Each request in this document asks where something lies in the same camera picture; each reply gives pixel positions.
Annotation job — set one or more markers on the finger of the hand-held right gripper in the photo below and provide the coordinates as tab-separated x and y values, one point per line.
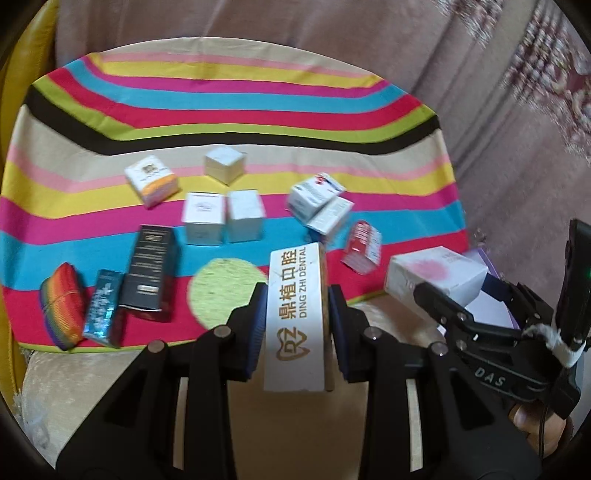
455	314
526	300

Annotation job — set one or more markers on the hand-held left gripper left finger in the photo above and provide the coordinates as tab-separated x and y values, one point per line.
257	332

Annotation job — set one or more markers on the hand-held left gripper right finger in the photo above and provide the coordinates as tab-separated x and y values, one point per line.
337	332

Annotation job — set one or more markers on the purple cardboard box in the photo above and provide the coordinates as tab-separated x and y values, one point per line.
489	314

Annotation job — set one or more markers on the long white box gold print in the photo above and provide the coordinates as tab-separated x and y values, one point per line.
295	323

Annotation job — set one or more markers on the white box pink print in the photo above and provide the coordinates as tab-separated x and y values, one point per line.
438	272

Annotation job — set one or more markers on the round yellow-green pad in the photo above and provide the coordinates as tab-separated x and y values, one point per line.
221	290

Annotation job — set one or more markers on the red and white box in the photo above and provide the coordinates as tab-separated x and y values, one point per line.
362	247

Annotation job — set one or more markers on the white medicine box black text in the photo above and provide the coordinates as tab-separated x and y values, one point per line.
330	219

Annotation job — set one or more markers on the tall black box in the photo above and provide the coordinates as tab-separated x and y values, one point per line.
150	272

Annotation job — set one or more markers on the white box grey print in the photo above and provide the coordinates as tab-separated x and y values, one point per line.
203	219

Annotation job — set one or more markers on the person's right hand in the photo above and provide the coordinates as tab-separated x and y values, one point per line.
524	417

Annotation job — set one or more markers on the plain white box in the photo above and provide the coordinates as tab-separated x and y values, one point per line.
244	214

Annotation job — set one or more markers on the blue and white medicine box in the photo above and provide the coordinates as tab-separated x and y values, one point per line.
311	194

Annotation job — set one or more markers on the teal blue patterned box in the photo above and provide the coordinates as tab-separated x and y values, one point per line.
104	307

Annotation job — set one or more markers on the white cube box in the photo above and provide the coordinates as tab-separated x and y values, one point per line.
225	164

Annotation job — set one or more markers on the orange and white box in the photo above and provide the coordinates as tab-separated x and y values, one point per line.
150	182

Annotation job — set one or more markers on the striped colourful cloth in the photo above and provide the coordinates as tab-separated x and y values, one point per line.
231	106

